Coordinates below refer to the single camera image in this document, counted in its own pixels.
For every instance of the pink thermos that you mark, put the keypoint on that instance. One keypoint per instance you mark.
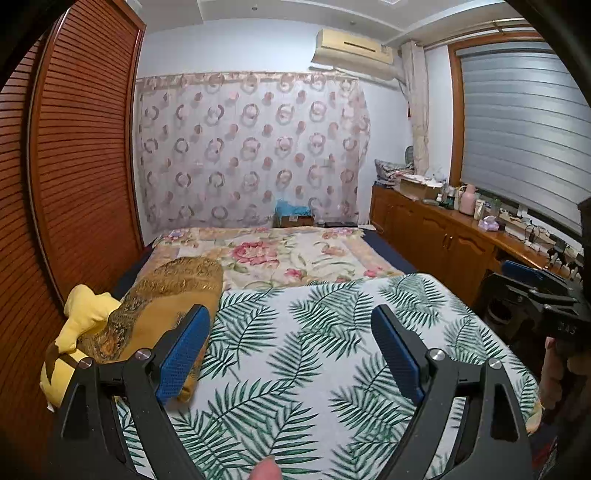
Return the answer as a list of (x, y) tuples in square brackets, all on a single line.
[(467, 201)]

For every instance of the open cardboard box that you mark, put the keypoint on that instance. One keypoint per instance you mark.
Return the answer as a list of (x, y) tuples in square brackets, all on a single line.
[(415, 189)]

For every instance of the stack of folded quilts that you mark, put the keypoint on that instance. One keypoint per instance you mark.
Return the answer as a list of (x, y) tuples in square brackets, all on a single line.
[(388, 171)]

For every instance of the yellow plush toy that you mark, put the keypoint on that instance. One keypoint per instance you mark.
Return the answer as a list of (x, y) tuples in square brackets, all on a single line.
[(85, 304)]

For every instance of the blue cloth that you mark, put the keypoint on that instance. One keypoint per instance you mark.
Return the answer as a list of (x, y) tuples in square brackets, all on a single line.
[(293, 207)]

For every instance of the wooden window frame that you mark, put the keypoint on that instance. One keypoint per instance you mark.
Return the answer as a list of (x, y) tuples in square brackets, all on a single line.
[(455, 115)]

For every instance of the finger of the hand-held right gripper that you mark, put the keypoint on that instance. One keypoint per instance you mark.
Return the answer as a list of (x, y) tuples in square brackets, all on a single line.
[(517, 290), (524, 271)]

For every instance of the beige air conditioner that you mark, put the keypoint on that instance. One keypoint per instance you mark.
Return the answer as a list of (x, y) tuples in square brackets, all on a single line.
[(351, 48)]

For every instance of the palm leaf print sheet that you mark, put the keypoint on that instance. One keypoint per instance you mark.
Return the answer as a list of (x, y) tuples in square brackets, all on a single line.
[(300, 346)]

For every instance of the wooden cabinet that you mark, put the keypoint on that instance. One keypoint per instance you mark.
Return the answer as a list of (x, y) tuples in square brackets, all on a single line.
[(438, 235)]

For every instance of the purple tissue box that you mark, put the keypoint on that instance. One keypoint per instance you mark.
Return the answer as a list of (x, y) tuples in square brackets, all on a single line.
[(489, 225)]

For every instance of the small cardboard box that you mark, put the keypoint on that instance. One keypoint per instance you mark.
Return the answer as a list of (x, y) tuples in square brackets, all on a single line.
[(295, 221)]

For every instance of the beige window curtain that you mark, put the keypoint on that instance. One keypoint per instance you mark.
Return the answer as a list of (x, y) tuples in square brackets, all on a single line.
[(418, 115)]

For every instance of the person's right hand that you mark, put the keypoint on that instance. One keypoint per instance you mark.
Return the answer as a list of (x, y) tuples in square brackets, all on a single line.
[(549, 374)]

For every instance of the floral blanket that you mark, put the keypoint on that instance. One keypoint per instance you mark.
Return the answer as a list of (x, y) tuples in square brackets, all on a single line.
[(277, 258)]

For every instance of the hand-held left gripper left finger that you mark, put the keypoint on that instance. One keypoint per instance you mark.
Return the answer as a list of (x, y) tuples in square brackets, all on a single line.
[(182, 355)]

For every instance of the grey window blind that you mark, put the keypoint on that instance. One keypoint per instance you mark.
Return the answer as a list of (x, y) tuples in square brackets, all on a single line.
[(521, 129)]

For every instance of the person's left hand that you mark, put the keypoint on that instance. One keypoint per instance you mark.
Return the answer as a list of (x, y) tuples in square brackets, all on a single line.
[(267, 470)]

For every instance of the circle print sheer curtain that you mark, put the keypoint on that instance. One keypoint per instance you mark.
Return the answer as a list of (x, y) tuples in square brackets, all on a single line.
[(254, 152)]

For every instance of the brown patterned shirt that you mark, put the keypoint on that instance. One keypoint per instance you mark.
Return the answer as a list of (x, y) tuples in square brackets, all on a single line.
[(157, 295)]

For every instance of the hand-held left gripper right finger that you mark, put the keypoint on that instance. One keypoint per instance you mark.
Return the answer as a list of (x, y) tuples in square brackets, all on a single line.
[(397, 355)]

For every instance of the grey fan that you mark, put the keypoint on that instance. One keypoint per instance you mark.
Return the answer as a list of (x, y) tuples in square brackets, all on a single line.
[(409, 154)]

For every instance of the wooden slatted wardrobe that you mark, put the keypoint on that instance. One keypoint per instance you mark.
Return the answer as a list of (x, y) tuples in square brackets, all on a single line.
[(83, 161)]

